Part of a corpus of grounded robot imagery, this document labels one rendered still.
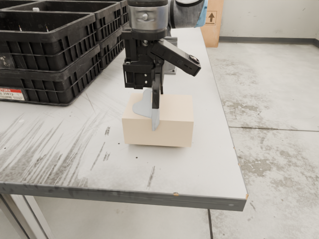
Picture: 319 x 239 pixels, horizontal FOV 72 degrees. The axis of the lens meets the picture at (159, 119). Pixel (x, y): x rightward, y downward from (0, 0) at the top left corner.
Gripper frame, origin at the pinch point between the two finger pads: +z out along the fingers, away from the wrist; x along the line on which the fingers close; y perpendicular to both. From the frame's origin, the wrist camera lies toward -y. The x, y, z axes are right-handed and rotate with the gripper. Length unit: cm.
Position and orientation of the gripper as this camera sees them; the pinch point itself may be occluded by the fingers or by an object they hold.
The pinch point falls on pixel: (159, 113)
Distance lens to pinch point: 54.9
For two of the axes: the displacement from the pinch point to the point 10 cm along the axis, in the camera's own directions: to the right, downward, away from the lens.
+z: 0.0, 8.2, 5.7
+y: -10.0, -0.4, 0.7
